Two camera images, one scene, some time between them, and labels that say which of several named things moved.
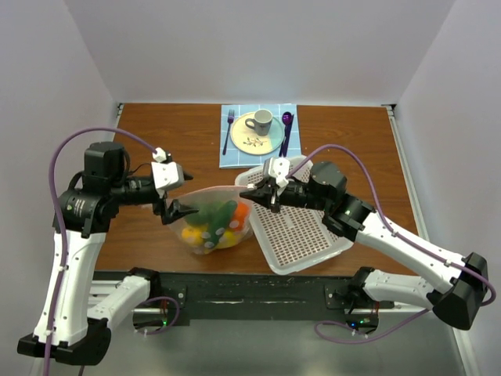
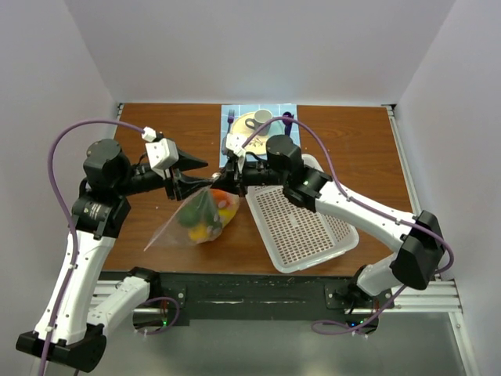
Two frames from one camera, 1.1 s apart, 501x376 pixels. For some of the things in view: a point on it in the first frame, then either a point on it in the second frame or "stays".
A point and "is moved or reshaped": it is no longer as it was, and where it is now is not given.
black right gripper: (263, 192) → (232, 179)
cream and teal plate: (246, 140) stays
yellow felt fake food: (193, 236) → (198, 232)
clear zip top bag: (224, 219) is moved or reshaped
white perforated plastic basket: (293, 238) stays
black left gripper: (174, 211) → (184, 186)
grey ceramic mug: (261, 122) stays
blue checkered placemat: (286, 113) stays
